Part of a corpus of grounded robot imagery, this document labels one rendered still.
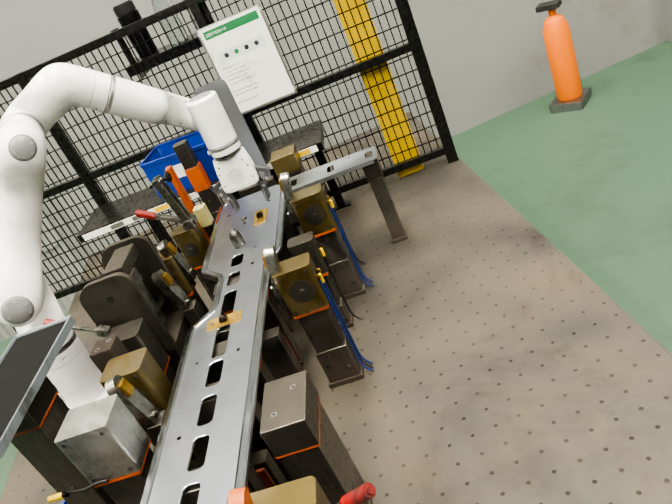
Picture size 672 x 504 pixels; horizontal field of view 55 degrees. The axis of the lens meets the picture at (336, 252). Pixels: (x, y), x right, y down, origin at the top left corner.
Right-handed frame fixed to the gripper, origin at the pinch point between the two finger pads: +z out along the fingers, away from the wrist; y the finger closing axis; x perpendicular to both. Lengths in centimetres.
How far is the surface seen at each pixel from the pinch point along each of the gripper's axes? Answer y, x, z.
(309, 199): 16.6, -8.5, 1.8
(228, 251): -8.0, -13.8, 5.6
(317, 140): 18.9, 34.6, 1.9
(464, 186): 59, 34, 34
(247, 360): 2, -63, 6
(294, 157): 11.8, 23.4, 0.6
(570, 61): 151, 219, 73
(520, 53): 132, 253, 69
